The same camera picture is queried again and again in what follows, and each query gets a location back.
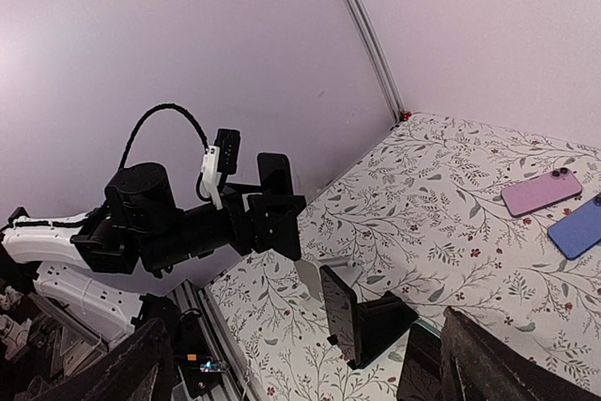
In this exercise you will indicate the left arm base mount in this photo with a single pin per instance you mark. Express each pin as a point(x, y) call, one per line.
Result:
point(197, 369)

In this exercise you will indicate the blue phone face down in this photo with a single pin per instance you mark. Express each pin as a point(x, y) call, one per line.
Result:
point(579, 231)

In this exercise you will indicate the black phone teal edge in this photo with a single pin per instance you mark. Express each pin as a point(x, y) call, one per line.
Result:
point(420, 376)

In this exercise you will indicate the small black phone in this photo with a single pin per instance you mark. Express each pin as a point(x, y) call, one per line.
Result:
point(278, 207)

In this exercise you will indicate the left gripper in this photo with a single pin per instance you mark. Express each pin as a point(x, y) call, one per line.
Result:
point(139, 222)

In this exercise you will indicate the left aluminium frame post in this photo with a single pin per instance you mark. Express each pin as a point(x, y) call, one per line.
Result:
point(377, 58)

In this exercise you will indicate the white folding stand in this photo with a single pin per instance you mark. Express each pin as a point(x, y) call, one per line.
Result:
point(344, 270)

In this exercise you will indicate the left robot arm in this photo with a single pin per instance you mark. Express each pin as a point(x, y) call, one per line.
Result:
point(38, 258)

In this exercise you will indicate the black folding phone stand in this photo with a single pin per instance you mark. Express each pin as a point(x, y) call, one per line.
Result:
point(376, 325)

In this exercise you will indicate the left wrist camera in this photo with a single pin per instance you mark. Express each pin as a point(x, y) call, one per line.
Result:
point(219, 162)

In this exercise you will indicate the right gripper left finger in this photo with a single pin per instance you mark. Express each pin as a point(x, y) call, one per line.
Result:
point(139, 368)

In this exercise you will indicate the floral patterned table mat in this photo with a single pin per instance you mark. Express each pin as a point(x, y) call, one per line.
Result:
point(422, 213)

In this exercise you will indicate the pink phone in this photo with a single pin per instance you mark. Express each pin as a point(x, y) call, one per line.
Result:
point(540, 192)

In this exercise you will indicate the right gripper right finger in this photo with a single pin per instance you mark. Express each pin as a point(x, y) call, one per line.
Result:
point(475, 365)

